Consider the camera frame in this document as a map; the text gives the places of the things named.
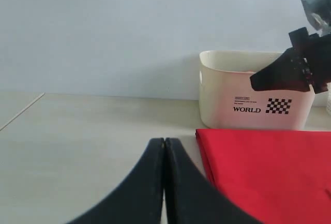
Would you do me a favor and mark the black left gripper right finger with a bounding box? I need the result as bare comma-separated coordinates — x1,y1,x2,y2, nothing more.
164,138,260,223

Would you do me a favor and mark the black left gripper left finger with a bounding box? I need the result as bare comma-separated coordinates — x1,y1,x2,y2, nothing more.
70,138,164,223

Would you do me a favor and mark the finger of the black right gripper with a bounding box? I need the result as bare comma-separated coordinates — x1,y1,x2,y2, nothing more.
250,48,310,92

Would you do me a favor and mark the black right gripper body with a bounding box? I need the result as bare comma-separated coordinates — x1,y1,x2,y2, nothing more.
289,27,330,94

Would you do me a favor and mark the red scalloped tablecloth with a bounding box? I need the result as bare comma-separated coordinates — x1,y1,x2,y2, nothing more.
195,129,330,223

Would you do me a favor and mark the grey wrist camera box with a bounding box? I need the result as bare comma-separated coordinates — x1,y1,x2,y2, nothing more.
301,0,330,36

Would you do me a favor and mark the cream plastic bin WORLD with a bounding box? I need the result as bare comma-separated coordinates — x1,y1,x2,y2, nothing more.
199,50,315,130

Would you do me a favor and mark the white perforated plastic basket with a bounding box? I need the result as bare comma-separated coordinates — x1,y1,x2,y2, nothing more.
325,83,331,115

